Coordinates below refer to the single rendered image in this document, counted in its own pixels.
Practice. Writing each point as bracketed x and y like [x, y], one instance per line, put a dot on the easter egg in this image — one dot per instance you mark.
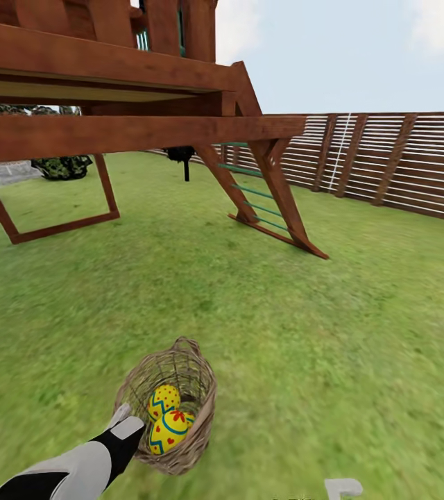
[164, 398]
[168, 431]
[190, 418]

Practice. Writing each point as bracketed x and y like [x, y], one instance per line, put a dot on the wicker basket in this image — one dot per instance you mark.
[188, 453]

